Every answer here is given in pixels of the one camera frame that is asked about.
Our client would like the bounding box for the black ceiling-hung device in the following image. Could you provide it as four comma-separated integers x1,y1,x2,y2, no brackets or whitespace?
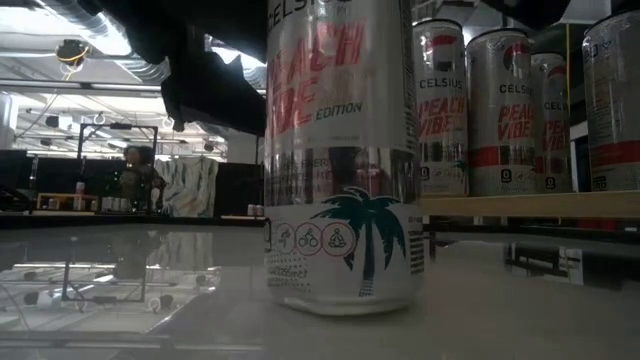
54,38,91,67

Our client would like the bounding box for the white patterned hanging cloth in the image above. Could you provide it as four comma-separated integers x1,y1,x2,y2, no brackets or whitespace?
154,157,220,219

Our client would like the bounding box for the small wooden background shelf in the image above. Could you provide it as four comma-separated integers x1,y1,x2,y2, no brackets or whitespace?
35,192,101,212

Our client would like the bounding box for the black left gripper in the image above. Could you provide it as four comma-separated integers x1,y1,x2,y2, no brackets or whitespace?
94,0,269,137

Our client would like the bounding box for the wooden shelf with black frame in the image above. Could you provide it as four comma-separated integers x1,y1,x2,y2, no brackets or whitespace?
419,189,640,241

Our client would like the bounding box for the long ceiling light bar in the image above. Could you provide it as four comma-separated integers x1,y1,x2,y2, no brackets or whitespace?
0,78,164,94

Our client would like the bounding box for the silver frame bracket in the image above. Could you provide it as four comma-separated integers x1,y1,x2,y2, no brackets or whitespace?
558,247,585,287

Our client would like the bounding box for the person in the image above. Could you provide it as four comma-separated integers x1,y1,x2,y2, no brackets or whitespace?
117,144,166,216

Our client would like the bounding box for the black metal frame stand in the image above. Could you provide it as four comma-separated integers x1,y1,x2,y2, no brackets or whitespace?
76,123,160,216

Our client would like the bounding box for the silver ventilation duct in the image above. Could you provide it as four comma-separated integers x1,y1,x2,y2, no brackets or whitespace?
29,0,171,84

